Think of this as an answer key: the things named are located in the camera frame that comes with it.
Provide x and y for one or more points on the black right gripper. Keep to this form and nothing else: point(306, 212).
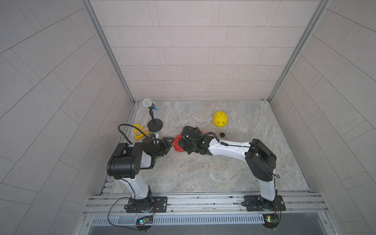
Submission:
point(186, 149)

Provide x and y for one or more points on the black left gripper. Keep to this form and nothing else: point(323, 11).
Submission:
point(165, 147)

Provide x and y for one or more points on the red piggy bank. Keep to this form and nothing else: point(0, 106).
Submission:
point(176, 145)

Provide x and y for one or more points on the yellow piggy bank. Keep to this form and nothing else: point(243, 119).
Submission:
point(220, 119)

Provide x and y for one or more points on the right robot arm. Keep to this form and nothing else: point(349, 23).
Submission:
point(260, 159)

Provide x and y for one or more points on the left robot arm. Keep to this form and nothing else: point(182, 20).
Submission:
point(125, 164)

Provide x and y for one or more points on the toy microphone on stand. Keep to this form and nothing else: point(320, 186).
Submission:
point(155, 124)

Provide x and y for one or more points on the left circuit board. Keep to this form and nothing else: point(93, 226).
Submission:
point(144, 220)

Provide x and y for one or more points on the circuit board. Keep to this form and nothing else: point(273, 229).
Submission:
point(271, 221)
point(144, 220)

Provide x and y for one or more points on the right circuit board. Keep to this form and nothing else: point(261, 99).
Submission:
point(271, 221)

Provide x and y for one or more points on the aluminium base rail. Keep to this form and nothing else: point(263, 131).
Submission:
point(206, 203)

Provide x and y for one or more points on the aluminium corner post left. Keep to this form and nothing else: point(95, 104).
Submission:
point(104, 42)

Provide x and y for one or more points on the aluminium corner post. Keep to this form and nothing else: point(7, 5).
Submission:
point(104, 42)
point(317, 15)

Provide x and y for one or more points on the aluminium corner post right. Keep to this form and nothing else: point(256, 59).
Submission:
point(317, 15)

